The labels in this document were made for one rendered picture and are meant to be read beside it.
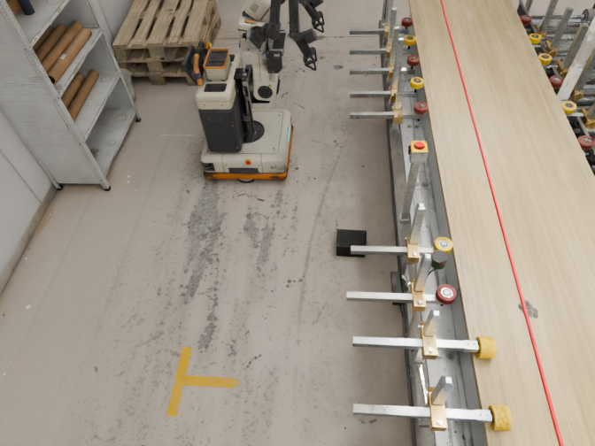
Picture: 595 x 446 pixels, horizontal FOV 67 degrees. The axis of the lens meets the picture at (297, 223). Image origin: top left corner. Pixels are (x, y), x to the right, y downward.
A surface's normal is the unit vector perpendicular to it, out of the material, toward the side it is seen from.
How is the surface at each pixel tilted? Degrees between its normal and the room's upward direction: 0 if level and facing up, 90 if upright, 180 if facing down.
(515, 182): 0
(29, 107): 90
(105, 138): 0
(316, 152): 0
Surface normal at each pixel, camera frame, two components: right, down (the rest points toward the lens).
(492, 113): -0.05, -0.62
